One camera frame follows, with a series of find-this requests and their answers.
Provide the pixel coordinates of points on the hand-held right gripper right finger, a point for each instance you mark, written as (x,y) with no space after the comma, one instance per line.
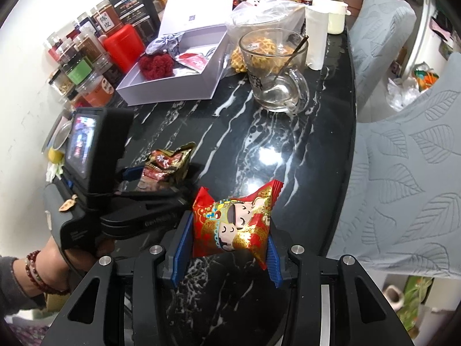
(273,263)

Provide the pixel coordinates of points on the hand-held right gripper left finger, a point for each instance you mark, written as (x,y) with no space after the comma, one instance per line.
(182,252)

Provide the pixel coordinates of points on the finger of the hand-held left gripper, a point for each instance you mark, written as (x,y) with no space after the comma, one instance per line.
(162,194)
(130,171)

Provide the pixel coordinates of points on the dark brown snack packet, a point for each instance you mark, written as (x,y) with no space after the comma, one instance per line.
(165,165)

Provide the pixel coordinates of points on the red cartoon snack packet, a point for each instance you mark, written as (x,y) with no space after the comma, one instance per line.
(234,223)

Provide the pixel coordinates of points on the lavender gift box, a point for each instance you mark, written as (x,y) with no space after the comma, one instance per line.
(162,88)

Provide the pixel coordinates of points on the person's left forearm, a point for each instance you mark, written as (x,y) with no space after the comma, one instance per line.
(14,284)

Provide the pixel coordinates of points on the person's left hand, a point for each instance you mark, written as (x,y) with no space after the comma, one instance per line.
(57,259)

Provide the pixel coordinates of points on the metal bowl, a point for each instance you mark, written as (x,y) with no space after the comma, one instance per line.
(61,135)

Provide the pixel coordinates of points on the lemon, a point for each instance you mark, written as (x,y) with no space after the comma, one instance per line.
(56,155)

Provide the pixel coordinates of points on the crumpled tissue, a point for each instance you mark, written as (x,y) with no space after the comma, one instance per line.
(54,171)

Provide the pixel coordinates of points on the wooden charm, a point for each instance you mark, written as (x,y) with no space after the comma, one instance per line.
(68,203)

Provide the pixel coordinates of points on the group of spice jars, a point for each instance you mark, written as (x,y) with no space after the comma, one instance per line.
(86,50)

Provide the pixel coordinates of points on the red canister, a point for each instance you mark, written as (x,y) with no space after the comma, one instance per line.
(122,47)

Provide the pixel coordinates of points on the black stand-up pouch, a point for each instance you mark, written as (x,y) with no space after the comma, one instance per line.
(137,7)

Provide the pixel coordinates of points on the glass mug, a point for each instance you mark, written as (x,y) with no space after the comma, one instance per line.
(270,93)

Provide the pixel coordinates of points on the chair with grey cover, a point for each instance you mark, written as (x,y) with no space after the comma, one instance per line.
(407,187)
(381,25)

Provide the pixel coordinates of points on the bag of waffle cookies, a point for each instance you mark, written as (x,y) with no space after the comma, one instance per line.
(237,59)

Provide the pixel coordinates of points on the metal spoon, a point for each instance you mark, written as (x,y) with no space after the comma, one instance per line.
(291,57)

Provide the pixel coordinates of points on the clear plastic bag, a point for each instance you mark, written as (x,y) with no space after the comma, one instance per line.
(266,14)

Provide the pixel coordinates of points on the white cylinder tube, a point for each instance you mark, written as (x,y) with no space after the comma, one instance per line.
(317,39)

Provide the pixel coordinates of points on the cream thermos jug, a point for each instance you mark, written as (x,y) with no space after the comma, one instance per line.
(336,20)

